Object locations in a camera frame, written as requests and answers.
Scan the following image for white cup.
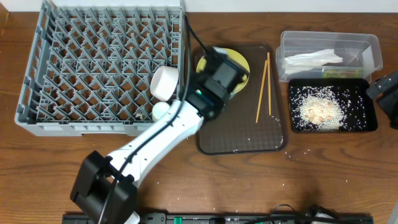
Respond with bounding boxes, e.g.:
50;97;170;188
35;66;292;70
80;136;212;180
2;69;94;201
152;102;170;122

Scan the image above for rice and shell waste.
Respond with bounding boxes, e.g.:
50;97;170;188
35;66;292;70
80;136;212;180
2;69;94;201
292;86;368;131

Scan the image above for white paper napkin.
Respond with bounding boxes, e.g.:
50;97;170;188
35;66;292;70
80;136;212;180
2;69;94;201
284;49;343;67

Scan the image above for green foil wrapper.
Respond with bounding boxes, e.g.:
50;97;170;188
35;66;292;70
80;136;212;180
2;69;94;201
322;69;363;78

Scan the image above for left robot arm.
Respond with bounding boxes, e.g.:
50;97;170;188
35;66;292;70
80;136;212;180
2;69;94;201
70;47;250;223

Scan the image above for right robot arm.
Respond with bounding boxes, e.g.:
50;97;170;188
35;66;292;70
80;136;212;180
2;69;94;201
366;70;397;129

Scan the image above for dark brown serving tray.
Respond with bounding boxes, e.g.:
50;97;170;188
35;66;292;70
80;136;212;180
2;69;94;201
196;42;289;155

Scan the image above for yellow plate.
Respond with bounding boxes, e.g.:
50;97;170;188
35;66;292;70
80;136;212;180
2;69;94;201
196;48;250;99

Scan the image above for wooden chopstick left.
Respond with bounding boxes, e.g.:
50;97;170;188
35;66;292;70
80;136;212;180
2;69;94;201
256;60;268;123

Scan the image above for wooden chopstick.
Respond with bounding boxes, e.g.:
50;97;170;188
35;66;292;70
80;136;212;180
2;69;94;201
267;52;272;116
256;60;268;123

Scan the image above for wooden chopstick right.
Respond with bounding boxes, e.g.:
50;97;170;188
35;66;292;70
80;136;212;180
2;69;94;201
267;52;272;116

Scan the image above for black plastic bin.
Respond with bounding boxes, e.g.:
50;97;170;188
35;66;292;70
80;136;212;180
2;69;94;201
288;78;378;133

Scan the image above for grey dish rack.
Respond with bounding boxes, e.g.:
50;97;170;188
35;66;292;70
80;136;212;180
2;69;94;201
15;1;185;136

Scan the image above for clear plastic bin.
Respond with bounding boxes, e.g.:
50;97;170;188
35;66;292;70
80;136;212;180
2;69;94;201
276;31;383;82

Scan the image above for black rail at table edge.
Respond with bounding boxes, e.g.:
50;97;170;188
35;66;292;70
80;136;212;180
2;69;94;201
62;204;374;224

